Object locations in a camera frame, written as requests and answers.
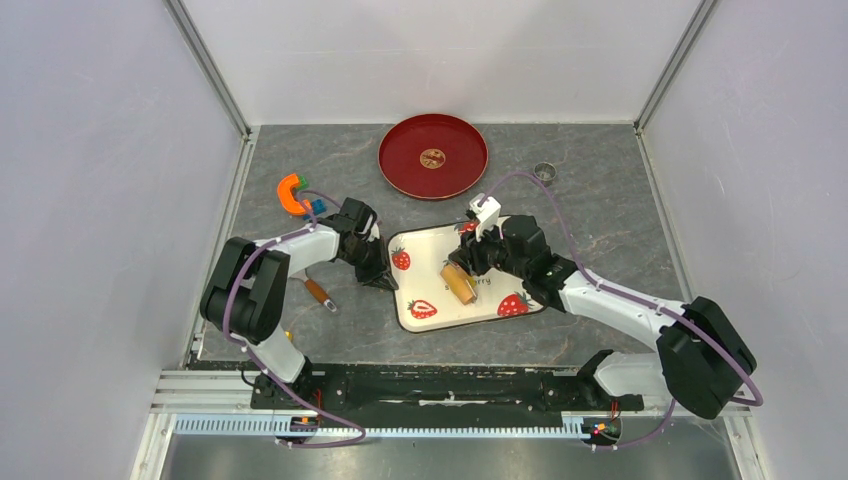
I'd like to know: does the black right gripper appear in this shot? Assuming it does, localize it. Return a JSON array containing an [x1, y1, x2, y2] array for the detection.
[[452, 223, 527, 282]]

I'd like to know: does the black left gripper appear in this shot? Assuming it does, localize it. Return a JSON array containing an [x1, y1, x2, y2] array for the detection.
[[340, 235, 396, 291]]

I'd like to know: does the wooden dough roller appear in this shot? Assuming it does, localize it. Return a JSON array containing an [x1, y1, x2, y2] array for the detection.
[[440, 261, 477, 305]]

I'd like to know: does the white strawberry tray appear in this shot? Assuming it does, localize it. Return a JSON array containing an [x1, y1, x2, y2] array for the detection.
[[388, 220, 545, 333]]

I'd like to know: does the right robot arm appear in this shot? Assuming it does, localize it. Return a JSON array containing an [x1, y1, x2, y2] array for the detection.
[[447, 215, 762, 419]]

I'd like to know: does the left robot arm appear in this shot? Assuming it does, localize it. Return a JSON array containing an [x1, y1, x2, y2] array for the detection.
[[199, 198, 398, 408]]

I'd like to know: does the blue toy block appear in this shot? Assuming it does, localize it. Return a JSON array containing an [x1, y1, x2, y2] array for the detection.
[[294, 174, 328, 218]]

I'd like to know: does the red round plate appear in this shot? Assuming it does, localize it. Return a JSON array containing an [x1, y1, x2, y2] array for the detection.
[[377, 113, 489, 201]]

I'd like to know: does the orange curved toy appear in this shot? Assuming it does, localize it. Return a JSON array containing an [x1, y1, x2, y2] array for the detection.
[[276, 173, 307, 216]]

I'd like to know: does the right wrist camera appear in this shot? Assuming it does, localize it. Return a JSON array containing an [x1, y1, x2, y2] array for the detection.
[[469, 193, 501, 242]]

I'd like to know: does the metal scraper wooden handle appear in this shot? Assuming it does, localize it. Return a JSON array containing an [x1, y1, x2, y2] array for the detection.
[[291, 269, 338, 313]]

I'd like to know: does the small metal ring cutter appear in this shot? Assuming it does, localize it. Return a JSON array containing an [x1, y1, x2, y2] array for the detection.
[[533, 162, 557, 186]]

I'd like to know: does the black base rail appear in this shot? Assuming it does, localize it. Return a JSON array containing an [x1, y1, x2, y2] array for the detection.
[[292, 363, 644, 429]]

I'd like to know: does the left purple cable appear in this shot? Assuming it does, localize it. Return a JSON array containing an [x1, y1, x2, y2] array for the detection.
[[221, 190, 382, 450]]

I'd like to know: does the purple cable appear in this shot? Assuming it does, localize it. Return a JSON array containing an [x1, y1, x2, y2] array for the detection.
[[221, 190, 382, 450], [471, 171, 764, 452]]

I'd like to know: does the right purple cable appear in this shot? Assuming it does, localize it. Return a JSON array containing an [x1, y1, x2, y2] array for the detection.
[[471, 171, 764, 452]]

